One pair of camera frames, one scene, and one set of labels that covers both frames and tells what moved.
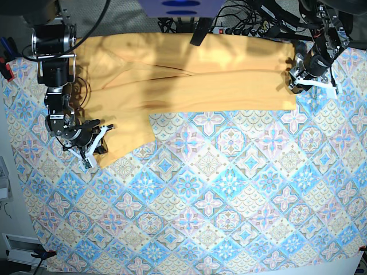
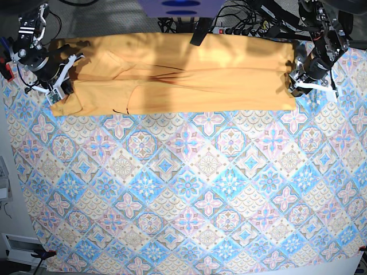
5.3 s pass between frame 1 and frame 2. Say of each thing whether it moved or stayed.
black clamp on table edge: stayed
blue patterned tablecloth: stayed
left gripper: moved
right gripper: stayed
